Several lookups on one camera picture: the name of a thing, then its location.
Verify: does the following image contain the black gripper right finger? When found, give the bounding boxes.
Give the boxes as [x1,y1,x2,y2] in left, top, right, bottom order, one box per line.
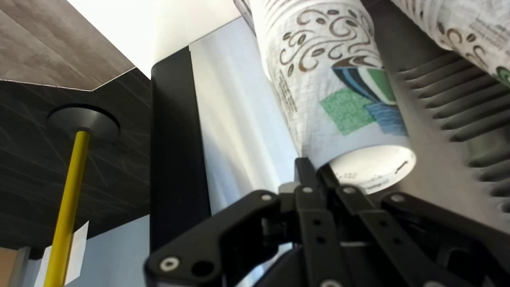
[318,164,510,287]

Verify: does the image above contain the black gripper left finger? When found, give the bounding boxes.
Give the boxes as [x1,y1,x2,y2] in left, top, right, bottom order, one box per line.
[144,156,348,287]

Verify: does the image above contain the patterned paper cup stack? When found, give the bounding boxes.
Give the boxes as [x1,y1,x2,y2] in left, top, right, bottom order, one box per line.
[233,0,420,196]
[390,0,510,86]

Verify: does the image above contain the dark grey vented panel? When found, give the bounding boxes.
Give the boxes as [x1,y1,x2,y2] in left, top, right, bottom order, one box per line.
[366,0,510,229]

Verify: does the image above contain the white paper tag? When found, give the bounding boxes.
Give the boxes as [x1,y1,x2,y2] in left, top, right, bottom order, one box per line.
[34,220,92,287]

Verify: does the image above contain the yellow pole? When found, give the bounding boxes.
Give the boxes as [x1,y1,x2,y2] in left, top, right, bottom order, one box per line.
[42,129,93,287]

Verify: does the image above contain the black round disc mount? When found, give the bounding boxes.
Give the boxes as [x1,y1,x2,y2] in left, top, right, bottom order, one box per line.
[47,103,122,142]

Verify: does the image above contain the wooden wall cabinet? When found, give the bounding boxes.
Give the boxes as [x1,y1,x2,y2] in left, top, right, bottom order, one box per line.
[0,0,138,92]

